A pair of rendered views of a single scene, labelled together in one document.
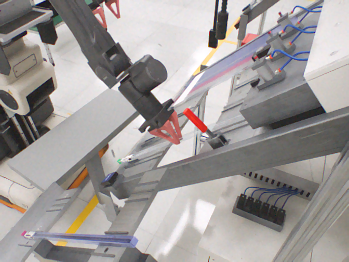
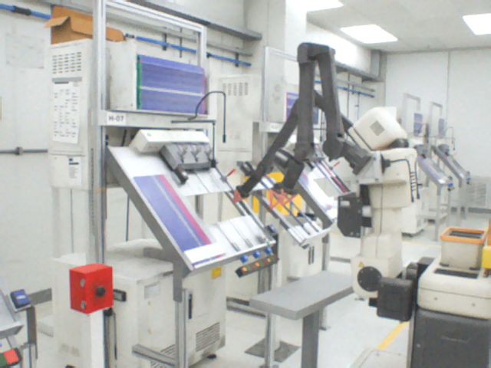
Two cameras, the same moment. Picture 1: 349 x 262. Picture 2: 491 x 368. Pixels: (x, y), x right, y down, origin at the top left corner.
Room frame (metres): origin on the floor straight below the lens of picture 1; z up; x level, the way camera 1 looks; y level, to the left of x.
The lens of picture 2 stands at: (3.04, 0.36, 1.26)
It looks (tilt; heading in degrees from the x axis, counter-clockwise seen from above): 6 degrees down; 187
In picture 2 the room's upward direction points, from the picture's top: 1 degrees clockwise
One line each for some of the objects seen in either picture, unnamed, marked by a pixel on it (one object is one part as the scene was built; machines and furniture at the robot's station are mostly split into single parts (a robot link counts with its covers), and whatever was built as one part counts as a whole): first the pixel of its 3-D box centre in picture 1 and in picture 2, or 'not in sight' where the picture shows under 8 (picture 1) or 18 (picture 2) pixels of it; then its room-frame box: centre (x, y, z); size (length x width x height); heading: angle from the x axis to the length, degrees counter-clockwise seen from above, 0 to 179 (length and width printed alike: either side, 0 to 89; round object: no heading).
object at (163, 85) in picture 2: not in sight; (166, 87); (0.53, -0.38, 1.52); 0.51 x 0.13 x 0.27; 154
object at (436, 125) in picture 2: not in sight; (427, 161); (-5.25, 2.35, 0.95); 1.36 x 0.82 x 1.90; 64
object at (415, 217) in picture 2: not in sight; (402, 164); (-3.96, 1.69, 0.95); 1.36 x 0.82 x 1.90; 64
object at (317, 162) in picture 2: not in sight; (296, 219); (-0.70, 0.30, 0.65); 1.01 x 0.73 x 1.29; 64
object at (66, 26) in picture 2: not in sight; (111, 32); (0.50, -0.70, 1.82); 0.68 x 0.30 x 0.20; 154
